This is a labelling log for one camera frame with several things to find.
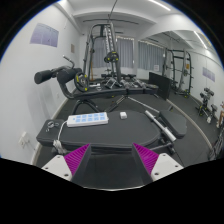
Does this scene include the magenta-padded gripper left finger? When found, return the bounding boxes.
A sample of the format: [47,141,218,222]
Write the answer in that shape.
[41,143,93,186]

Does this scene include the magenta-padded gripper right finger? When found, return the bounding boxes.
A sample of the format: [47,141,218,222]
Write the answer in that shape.
[131,142,185,186]

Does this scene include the silver barbell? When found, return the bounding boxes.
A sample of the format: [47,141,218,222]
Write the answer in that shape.
[128,96,177,143]

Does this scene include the black padded flat bench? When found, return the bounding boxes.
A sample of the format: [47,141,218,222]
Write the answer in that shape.
[35,109,188,158]

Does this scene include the white power strip blue sockets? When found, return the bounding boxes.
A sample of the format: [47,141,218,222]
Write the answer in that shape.
[66,111,110,129]

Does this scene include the metal key bunch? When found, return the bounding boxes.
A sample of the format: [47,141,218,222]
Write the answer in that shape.
[45,120,60,133]

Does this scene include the black weight bench roller pads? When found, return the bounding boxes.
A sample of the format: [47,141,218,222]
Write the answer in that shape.
[33,64,159,116]

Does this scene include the large black box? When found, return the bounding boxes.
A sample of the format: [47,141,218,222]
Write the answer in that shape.
[148,71,173,101]

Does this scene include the black weight plate yellow marks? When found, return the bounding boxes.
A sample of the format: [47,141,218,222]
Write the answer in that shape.
[73,71,90,93]

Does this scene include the dumbbell rack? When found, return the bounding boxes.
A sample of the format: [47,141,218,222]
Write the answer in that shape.
[196,87,219,124]

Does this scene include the black power rack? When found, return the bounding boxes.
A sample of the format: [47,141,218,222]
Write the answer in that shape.
[162,48,194,98]

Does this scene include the grey window curtain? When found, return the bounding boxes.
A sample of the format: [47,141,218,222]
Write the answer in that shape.
[91,36,135,69]
[137,40,165,72]

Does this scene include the black plate on machine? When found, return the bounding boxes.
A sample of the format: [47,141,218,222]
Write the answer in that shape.
[103,51,120,64]

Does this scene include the long ceiling light strip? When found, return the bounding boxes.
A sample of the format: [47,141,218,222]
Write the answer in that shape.
[148,0,172,12]
[193,30,208,50]

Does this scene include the white power strip cable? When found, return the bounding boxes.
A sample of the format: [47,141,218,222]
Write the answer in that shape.
[52,120,69,155]

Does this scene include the white wall outlet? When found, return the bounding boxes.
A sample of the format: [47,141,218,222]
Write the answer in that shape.
[18,131,31,149]

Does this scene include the metal V-shaped cable handle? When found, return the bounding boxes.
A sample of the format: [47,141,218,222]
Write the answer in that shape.
[105,78,118,89]

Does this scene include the small purple wall poster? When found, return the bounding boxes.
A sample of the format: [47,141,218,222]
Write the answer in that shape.
[202,66,216,83]

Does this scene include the grey cable machine frame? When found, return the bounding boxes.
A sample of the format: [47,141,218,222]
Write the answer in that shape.
[82,22,123,84]

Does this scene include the large purple wall poster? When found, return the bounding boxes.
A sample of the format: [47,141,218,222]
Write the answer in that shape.
[29,22,60,48]

